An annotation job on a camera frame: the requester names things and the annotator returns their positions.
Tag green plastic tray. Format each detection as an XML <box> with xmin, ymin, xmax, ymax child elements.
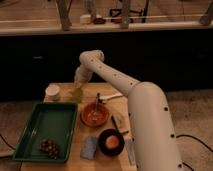
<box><xmin>13</xmin><ymin>103</ymin><xmax>78</xmax><ymax>163</ymax></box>

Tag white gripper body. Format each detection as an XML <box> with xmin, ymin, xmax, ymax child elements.
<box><xmin>74</xmin><ymin>65</ymin><xmax>93</xmax><ymax>83</ymax></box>

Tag orange fruit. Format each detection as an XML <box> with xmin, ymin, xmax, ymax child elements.
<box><xmin>106</xmin><ymin>135</ymin><xmax>119</xmax><ymax>149</ymax></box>

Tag blue sponge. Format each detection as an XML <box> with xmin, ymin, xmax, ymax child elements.
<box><xmin>80</xmin><ymin>136</ymin><xmax>97</xmax><ymax>160</ymax></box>

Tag orange bowl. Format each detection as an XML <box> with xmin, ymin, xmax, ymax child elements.
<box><xmin>80</xmin><ymin>103</ymin><xmax>109</xmax><ymax>127</ymax></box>

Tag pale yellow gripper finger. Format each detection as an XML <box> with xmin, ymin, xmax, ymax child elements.
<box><xmin>74</xmin><ymin>82</ymin><xmax>83</xmax><ymax>89</ymax></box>

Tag yellow banana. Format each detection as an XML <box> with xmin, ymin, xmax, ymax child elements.
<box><xmin>70</xmin><ymin>88</ymin><xmax>82</xmax><ymax>95</ymax></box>

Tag white round container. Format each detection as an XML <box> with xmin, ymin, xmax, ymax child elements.
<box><xmin>45</xmin><ymin>85</ymin><xmax>60</xmax><ymax>101</ymax></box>

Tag metal spoon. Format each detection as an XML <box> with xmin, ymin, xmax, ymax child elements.
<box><xmin>92</xmin><ymin>93</ymin><xmax>100</xmax><ymax>121</ymax></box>

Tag white handled kitchen tool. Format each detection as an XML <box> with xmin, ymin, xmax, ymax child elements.
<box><xmin>95</xmin><ymin>93</ymin><xmax>123</xmax><ymax>104</ymax></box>

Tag black cable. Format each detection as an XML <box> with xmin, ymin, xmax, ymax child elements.
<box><xmin>175</xmin><ymin>133</ymin><xmax>213</xmax><ymax>171</ymax></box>

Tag grey blue cloth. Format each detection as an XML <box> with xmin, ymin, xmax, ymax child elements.
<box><xmin>125</xmin><ymin>139</ymin><xmax>136</xmax><ymax>165</ymax></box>

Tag wooden brush with black handle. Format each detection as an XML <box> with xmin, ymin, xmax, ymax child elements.
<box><xmin>111</xmin><ymin>114</ymin><xmax>129</xmax><ymax>135</ymax></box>

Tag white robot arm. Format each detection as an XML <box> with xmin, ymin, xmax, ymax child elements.
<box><xmin>74</xmin><ymin>50</ymin><xmax>184</xmax><ymax>171</ymax></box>

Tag dark red grapes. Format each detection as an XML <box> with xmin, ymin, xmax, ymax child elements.
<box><xmin>39</xmin><ymin>139</ymin><xmax>60</xmax><ymax>159</ymax></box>

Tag dark round bowl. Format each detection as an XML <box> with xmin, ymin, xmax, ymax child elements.
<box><xmin>98</xmin><ymin>129</ymin><xmax>125</xmax><ymax>157</ymax></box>

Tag green plastic cup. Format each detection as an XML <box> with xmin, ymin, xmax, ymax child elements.
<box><xmin>72</xmin><ymin>90</ymin><xmax>83</xmax><ymax>103</ymax></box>

